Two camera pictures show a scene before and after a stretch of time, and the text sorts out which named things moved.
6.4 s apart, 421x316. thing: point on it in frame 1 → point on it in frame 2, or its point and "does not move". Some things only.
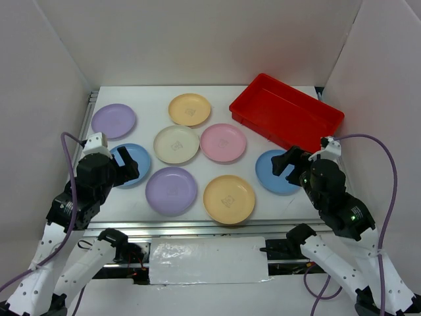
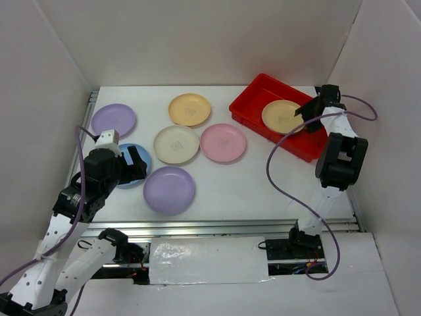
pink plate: (223, 142) does not move
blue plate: (137, 154) does not move
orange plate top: (189, 109) does not move
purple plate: (116, 120) does not move
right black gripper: (293, 155) → (306, 109)
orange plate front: (229, 199) → (279, 116)
